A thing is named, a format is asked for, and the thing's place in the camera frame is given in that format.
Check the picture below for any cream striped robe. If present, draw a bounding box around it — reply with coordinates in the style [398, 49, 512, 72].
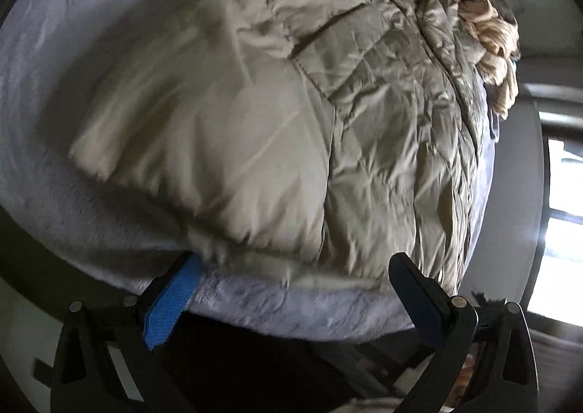
[458, 0, 520, 120]

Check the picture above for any beige puffer jacket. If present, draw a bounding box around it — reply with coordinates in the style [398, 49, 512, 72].
[68, 0, 490, 293]

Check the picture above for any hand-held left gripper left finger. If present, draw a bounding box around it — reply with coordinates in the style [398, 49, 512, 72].
[51, 253, 203, 413]

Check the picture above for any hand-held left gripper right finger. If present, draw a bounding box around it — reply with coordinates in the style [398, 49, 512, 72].
[388, 252, 539, 413]

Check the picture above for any window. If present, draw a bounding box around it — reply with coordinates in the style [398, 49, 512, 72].
[524, 135, 583, 327]

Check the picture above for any lilac embossed bed blanket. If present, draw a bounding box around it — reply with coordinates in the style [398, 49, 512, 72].
[0, 0, 502, 345]

